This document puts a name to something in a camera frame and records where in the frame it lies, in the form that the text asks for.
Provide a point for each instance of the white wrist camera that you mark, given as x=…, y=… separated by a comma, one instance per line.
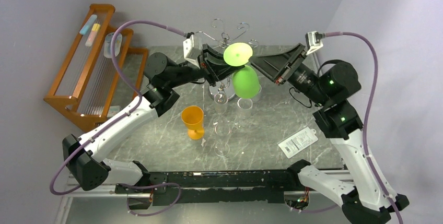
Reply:
x=314, y=41
x=192, y=49

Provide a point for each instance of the white printed package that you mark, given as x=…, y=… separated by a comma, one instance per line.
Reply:
x=298, y=142

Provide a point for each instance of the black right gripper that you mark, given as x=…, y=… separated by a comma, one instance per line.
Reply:
x=290, y=63

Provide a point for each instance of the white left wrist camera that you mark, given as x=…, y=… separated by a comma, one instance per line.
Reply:
x=192, y=49

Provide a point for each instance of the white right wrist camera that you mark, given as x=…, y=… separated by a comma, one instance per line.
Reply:
x=314, y=41

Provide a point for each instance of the clear wine glass lying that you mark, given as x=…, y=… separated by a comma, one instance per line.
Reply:
x=226, y=132

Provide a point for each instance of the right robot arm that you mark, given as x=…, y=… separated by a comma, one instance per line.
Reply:
x=370, y=199

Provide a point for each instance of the green plastic wine glass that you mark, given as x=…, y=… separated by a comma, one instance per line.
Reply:
x=245, y=81

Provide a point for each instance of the pastel toothbrush package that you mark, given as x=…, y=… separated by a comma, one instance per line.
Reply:
x=90, y=29

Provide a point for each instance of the clear stemmed wine glass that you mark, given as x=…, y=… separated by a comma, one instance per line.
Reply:
x=220, y=103

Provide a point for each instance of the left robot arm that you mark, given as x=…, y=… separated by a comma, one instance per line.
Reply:
x=86, y=156

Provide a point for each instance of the chrome wine glass rack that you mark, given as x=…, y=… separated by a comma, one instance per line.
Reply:
x=222, y=43

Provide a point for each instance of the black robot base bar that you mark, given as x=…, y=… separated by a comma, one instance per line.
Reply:
x=270, y=186

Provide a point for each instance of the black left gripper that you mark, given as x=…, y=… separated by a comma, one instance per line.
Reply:
x=218, y=69

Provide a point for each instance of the orange plastic wine glass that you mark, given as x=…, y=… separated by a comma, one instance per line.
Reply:
x=193, y=117

